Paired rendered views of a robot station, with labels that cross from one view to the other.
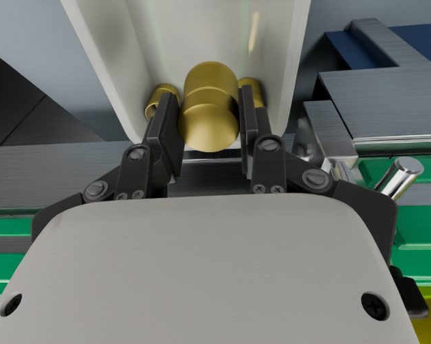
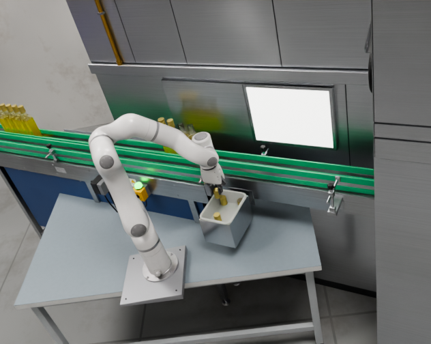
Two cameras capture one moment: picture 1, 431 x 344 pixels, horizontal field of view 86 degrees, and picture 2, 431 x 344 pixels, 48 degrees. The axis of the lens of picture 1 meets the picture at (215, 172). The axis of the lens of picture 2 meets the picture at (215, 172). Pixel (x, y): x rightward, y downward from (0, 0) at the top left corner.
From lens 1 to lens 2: 2.23 m
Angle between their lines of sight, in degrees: 33
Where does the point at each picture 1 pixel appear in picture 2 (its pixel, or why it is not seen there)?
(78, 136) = (342, 220)
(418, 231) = (198, 172)
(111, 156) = (266, 195)
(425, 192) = (196, 176)
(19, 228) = (283, 179)
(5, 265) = (279, 171)
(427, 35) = (184, 212)
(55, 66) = (299, 237)
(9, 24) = (301, 250)
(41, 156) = (288, 200)
